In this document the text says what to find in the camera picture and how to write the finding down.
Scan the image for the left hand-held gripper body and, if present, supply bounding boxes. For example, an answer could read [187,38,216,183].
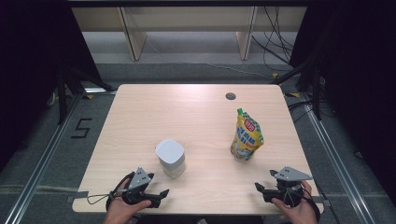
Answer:
[121,167,162,209]

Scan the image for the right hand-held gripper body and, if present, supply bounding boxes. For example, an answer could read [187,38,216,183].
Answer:
[263,166,313,208]

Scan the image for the clear seasoning jar white lid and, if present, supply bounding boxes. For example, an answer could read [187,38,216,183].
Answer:
[155,138,187,179]

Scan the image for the yellow seasoning pouch green cap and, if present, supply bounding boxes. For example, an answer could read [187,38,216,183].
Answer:
[230,107,265,162]

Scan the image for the person's left hand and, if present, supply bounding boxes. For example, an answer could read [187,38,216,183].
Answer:
[104,179,152,224]

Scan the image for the person's right hand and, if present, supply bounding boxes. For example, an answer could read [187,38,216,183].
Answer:
[272,180,318,224]

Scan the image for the black metal stand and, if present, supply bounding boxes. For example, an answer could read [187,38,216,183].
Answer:
[274,59,323,120]
[55,64,116,125]

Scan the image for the black curtain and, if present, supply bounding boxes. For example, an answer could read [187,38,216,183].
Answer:
[289,0,396,200]
[0,0,104,171]

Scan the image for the beige wooden desk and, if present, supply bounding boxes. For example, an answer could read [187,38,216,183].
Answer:
[71,6,307,62]

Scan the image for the black wrist strap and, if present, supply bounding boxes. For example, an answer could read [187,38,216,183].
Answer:
[86,172,135,213]
[298,186,322,222]

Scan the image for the aluminium floor rail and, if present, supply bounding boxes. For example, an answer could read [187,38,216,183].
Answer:
[3,92,85,224]
[300,92,377,224]

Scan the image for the thin grey floor cable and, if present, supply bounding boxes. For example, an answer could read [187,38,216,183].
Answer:
[205,63,273,78]

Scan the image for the bundle of black cables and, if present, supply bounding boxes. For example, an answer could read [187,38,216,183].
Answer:
[251,6,295,73]

